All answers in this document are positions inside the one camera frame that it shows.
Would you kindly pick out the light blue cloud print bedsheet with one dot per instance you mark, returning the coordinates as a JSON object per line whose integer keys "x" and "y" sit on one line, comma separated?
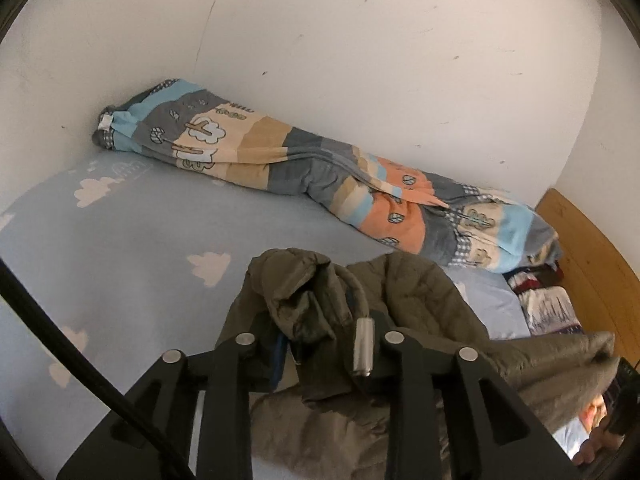
{"x": 150, "y": 220}

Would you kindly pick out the person's right hand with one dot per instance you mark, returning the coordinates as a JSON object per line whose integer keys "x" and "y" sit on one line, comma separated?
{"x": 592, "y": 449}

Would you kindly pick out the rolled cartoon print quilt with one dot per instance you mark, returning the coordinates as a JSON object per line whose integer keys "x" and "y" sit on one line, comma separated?
{"x": 300, "y": 160}

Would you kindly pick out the dark patterned cloth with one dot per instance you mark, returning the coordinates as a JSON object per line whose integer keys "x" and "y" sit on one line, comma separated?
{"x": 545, "y": 305}

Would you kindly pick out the wooden headboard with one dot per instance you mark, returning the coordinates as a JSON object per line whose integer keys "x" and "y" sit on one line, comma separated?
{"x": 590, "y": 260}

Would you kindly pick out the olive brown quilted jacket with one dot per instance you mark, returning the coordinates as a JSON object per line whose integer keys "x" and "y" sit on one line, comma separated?
{"x": 425, "y": 290}

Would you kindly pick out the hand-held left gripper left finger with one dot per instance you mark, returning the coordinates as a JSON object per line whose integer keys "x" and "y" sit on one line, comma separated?
{"x": 277, "y": 362}

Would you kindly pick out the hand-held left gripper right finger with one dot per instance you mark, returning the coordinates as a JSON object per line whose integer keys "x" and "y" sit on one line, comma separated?
{"x": 395, "y": 356}

